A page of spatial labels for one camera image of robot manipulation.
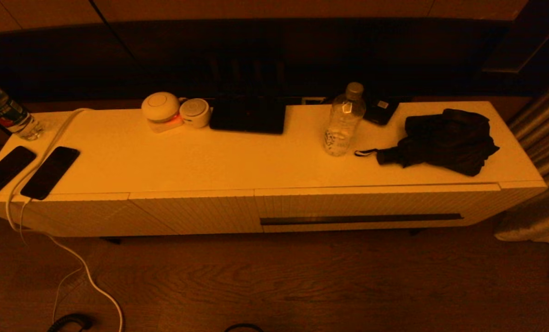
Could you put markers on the clear plastic water bottle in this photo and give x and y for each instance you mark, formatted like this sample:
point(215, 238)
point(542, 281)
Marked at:
point(343, 124)

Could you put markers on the white cabinet drawer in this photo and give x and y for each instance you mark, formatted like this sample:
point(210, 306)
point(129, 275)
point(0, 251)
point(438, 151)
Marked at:
point(348, 205)

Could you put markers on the black umbrella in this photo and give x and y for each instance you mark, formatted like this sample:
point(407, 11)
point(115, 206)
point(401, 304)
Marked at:
point(449, 138)

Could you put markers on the white low cabinet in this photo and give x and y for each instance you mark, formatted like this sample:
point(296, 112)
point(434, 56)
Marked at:
point(209, 157)

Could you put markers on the black router box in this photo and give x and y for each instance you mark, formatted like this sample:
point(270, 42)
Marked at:
point(246, 115)

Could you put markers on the small round white speaker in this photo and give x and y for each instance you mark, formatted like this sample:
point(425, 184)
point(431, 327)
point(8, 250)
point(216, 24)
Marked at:
point(194, 110)

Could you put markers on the small black labelled device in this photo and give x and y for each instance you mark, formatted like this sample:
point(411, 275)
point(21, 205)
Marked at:
point(380, 113)

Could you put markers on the large round white device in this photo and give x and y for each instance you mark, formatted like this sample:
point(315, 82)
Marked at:
point(160, 107)

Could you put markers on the black smartphone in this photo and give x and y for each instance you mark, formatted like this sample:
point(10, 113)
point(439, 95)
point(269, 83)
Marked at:
point(48, 173)
point(4, 170)

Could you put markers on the grey curtain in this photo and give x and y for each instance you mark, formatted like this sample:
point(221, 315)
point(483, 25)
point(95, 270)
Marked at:
point(546, 129)

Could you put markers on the labelled plastic water bottle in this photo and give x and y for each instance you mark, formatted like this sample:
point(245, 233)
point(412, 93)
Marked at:
point(4, 113)

